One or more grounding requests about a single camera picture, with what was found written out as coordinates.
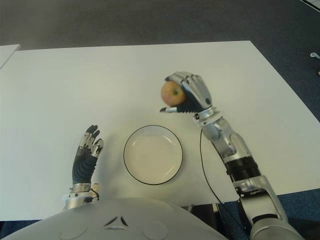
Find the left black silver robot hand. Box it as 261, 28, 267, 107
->
71, 124, 105, 186

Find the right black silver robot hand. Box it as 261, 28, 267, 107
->
159, 71, 217, 119

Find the red yellow apple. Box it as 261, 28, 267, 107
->
160, 80, 187, 107

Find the white plate with black rim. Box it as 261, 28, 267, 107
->
123, 124, 184, 186

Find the grey robot torso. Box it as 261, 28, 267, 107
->
0, 196, 252, 240

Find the white neighbouring table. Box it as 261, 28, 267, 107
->
0, 43, 22, 70

